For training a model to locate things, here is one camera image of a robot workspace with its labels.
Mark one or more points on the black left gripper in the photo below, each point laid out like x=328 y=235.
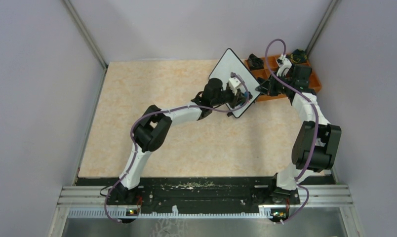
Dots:
x=237 y=100

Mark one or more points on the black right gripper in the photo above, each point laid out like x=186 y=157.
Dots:
x=267 y=87

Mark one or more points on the white whiteboard black frame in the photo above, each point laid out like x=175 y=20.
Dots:
x=228 y=63

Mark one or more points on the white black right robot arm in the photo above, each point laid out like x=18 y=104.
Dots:
x=317 y=142

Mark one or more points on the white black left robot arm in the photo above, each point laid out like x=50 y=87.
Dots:
x=149 y=132

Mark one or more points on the orange compartment tray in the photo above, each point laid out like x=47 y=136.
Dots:
x=263 y=75

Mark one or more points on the black crumpled cloth left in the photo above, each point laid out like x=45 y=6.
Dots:
x=254 y=62

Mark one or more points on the dark cloth with yellow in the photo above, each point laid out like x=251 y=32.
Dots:
x=298 y=56

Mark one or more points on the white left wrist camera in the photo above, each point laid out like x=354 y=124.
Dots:
x=234 y=85

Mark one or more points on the right corner aluminium post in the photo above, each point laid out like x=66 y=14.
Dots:
x=321 y=26

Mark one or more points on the corner aluminium post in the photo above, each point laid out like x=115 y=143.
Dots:
x=321 y=26
x=85 y=33

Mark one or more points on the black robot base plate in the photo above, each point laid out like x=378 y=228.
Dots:
x=195 y=207

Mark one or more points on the left corner aluminium post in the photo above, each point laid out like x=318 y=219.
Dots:
x=85 y=33

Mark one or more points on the aluminium frame rail front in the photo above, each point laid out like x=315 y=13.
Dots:
x=315 y=195

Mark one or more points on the white toothed cable duct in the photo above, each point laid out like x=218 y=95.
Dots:
x=172 y=214

